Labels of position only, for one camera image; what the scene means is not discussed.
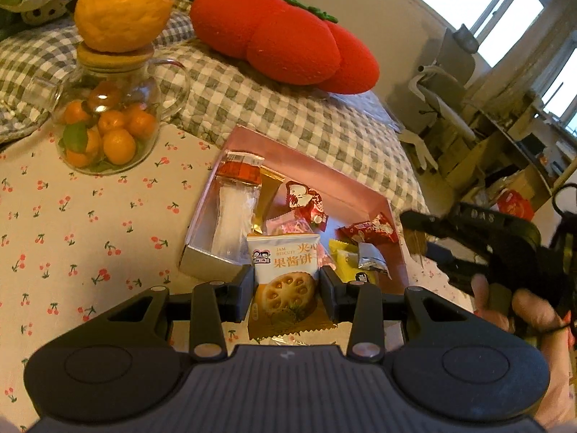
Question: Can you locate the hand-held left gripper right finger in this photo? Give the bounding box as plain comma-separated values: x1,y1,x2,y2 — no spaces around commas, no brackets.
318,265,470,358

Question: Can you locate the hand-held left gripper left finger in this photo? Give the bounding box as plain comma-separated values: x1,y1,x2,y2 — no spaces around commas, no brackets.
92,264,256,360

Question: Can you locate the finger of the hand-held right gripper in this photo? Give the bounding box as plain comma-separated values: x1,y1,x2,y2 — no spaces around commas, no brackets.
425,240,479,299
400,210,457,241

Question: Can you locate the yellow snack packet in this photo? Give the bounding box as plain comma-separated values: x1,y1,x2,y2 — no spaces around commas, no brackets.
327,237,380,286

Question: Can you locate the white orange biscuit packet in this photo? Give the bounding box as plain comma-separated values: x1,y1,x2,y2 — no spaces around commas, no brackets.
246,231,337,342

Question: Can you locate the small silver snack packet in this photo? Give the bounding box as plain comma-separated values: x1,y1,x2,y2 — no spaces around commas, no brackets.
357,242,391,277

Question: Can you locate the pink snack packet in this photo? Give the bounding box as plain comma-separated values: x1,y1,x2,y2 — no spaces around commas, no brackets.
264,217,317,238

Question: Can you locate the clear packet with red label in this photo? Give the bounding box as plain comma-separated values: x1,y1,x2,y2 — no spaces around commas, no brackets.
210,150,266,265

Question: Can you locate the red snack packet white face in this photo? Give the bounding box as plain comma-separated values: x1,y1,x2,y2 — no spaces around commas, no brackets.
284,180,329,232

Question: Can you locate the pink cardboard box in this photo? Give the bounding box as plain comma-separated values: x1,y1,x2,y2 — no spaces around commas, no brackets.
179,125,411,296

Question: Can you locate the gold snack packet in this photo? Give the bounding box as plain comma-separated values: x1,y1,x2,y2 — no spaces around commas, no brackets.
250,167,288,235

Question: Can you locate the person's right forearm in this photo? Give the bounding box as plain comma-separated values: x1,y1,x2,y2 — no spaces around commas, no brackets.
533,329,577,430

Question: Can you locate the person's right hand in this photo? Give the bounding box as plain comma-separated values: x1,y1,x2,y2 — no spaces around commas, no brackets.
470,274,574,357

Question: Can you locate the red paper bag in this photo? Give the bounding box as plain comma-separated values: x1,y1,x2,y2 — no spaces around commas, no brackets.
497,188,536,223

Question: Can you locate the wooden shelf unit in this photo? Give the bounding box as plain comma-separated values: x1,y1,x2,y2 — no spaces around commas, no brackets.
444,92,577,204

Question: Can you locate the grey office chair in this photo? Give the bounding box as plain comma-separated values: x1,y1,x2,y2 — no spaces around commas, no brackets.
407,26,479,173

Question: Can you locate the cherry print cloth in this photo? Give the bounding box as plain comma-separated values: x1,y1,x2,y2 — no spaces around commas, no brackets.
0,122,456,429

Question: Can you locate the grey checkered blanket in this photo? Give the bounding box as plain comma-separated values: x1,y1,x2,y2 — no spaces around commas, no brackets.
0,0,430,224

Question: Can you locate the pile of small oranges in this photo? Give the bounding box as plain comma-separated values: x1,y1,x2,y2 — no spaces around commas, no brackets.
60,82,159,169

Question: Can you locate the window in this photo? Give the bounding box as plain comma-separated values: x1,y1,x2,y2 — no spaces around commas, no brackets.
370,0,577,120

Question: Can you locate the red tomato plush pillow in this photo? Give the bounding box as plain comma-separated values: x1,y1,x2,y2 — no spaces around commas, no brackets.
189,0,380,96

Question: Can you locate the wooden jar lid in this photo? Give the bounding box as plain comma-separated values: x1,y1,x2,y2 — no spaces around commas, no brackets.
75,43,155,71

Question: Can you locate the large orange citrus fruit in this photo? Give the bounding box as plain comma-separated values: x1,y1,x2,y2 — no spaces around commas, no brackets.
73,0,175,53

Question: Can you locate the white spotted plush toy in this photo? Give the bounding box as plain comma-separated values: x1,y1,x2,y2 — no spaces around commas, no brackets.
20,0,69,25

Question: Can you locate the glass jar with handle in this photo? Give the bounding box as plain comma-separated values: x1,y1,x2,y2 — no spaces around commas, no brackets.
31,47,191,176

